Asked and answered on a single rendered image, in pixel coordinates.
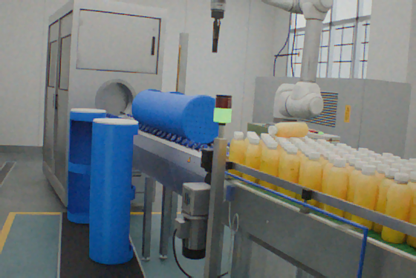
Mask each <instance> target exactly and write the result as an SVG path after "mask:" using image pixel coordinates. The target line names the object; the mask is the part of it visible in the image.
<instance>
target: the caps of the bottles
mask: <svg viewBox="0 0 416 278"><path fill-rule="evenodd" d="M265 143H266V144H267V146H269V147H277V142H276V140H274V139H266V141H265ZM279 144H281V145H282V146H283V147H284V149H286V150H287V152H297V148H299V149H302V151H303V152H305V154H307V155H309V158H319V157H320V154H323V155H324V157H325V158H329V160H330V161H334V164H336V165H345V164H346V161H348V162H349V163H350V164H355V167H357V168H361V169H362V171H363V172H369V173H374V172H375V169H376V167H377V170H379V171H381V172H386V175H389V176H394V179H395V180H396V181H408V180H409V176H410V179H415V180H416V158H410V159H409V161H408V160H405V159H400V157H397V156H393V154H389V153H383V155H382V156H381V155H379V154H375V153H374V151H370V150H368V149H364V148H359V149H358V151H357V150H356V149H351V147H350V146H346V145H345V144H341V143H338V144H337V145H336V146H335V145H333V144H331V143H330V142H327V141H326V140H323V139H317V142H314V140H311V139H305V142H302V140H300V139H293V144H291V142H289V140H287V139H279ZM294 144H296V146H295V145H294ZM335 154H338V155H335ZM369 156H370V157H369ZM361 160H363V161H361ZM375 160H376V161H375ZM382 163H384V164H382ZM369 164H370V165H369ZM399 171H400V172H399Z"/></svg>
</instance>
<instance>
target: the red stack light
mask: <svg viewBox="0 0 416 278"><path fill-rule="evenodd" d="M232 104H233V99H232V98H226V97H215V108H217V109H232Z"/></svg>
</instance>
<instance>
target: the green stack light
mask: <svg viewBox="0 0 416 278"><path fill-rule="evenodd" d="M231 114H232V109H217V108H215V109H214V120H213V121H216V122H222V123H230V122H231Z"/></svg>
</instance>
